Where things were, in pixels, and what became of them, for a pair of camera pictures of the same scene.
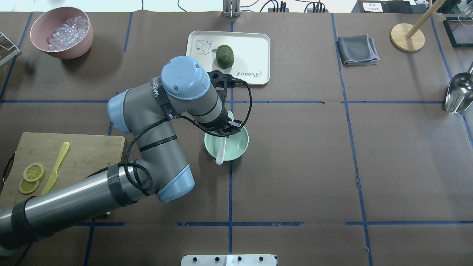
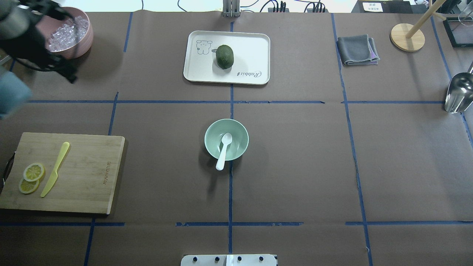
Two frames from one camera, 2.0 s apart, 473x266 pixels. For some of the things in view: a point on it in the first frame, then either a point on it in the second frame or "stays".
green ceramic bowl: x=236 y=145 stays
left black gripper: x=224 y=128 → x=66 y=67
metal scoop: x=459 y=95 stays
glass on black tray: x=465 y=17 stays
